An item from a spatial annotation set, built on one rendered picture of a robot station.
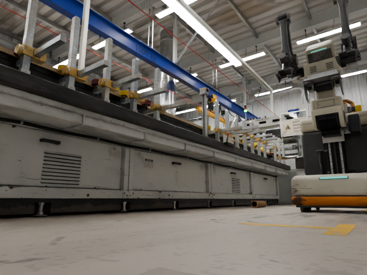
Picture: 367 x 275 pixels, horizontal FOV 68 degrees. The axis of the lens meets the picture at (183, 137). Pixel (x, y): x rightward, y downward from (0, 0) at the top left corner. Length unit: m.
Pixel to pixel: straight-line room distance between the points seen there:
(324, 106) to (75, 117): 1.86
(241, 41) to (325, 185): 7.45
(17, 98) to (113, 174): 0.89
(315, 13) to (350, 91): 4.48
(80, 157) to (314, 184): 1.71
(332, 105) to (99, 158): 1.83
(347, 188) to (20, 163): 2.11
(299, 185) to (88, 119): 1.62
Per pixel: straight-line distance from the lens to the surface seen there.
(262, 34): 9.09
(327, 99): 2.47
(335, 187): 2.28
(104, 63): 1.56
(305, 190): 2.32
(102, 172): 2.05
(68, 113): 1.68
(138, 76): 1.71
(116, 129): 1.87
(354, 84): 12.43
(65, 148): 1.90
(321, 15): 8.79
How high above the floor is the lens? 0.10
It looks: 13 degrees up
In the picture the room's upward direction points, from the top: straight up
